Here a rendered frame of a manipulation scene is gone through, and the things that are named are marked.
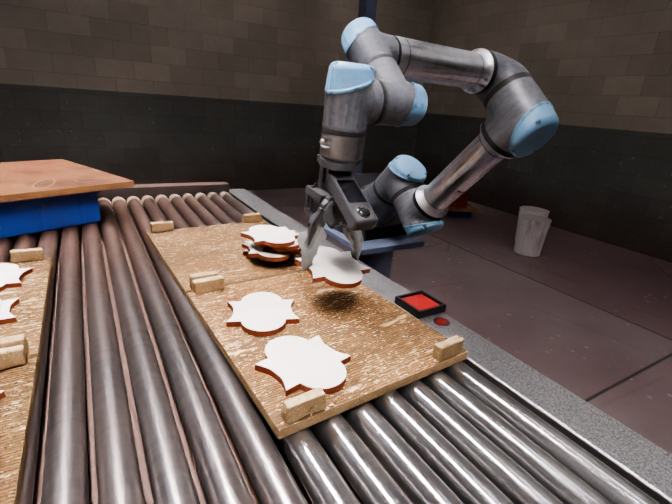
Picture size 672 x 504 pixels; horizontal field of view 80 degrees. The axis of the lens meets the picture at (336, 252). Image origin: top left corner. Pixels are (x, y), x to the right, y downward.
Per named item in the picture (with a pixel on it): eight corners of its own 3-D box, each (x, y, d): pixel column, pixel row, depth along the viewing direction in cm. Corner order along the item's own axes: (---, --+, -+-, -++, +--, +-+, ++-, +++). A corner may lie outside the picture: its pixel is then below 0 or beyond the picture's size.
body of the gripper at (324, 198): (335, 212, 81) (343, 152, 76) (359, 228, 75) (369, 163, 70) (301, 215, 77) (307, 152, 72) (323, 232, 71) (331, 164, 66)
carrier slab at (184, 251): (262, 224, 131) (262, 219, 131) (331, 269, 100) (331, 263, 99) (146, 237, 112) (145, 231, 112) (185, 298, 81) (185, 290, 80)
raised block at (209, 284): (222, 286, 84) (221, 274, 83) (225, 289, 82) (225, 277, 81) (192, 291, 80) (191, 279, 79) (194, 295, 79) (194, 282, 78)
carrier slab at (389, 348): (333, 271, 99) (333, 265, 99) (466, 359, 68) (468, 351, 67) (187, 299, 80) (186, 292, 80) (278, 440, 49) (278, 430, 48)
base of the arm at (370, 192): (387, 189, 150) (402, 173, 142) (397, 224, 144) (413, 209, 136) (352, 185, 143) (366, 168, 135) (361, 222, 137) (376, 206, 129)
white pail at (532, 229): (505, 249, 419) (513, 215, 406) (521, 245, 436) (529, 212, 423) (531, 259, 396) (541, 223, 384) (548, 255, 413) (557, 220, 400)
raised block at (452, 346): (455, 347, 68) (458, 333, 67) (463, 353, 67) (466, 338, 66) (430, 357, 65) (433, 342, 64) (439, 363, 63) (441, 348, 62)
